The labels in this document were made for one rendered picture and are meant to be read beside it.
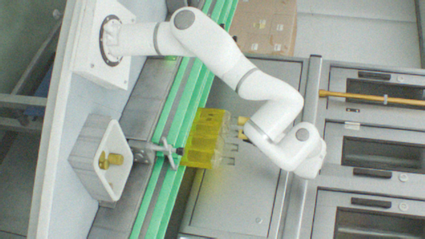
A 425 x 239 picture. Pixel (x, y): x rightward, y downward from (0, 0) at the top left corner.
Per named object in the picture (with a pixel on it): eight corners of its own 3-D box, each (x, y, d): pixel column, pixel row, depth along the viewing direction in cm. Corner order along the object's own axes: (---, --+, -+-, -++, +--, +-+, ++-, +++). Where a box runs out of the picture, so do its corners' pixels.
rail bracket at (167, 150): (153, 168, 157) (188, 174, 154) (141, 139, 144) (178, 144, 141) (155, 161, 159) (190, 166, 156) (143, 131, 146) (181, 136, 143)
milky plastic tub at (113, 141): (93, 199, 144) (117, 204, 141) (68, 160, 126) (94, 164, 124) (111, 155, 154) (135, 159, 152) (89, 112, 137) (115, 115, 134)
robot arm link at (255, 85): (225, 95, 115) (266, 133, 110) (262, 55, 115) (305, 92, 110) (238, 109, 128) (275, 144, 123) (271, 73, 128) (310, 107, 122)
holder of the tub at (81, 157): (97, 206, 148) (119, 210, 146) (66, 159, 127) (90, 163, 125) (114, 164, 158) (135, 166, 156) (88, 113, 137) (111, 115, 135)
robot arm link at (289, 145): (287, 106, 137) (253, 143, 138) (275, 83, 118) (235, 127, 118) (327, 142, 131) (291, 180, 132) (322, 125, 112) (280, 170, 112)
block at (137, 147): (133, 163, 157) (151, 166, 155) (125, 147, 150) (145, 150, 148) (136, 155, 159) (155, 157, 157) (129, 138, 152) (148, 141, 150)
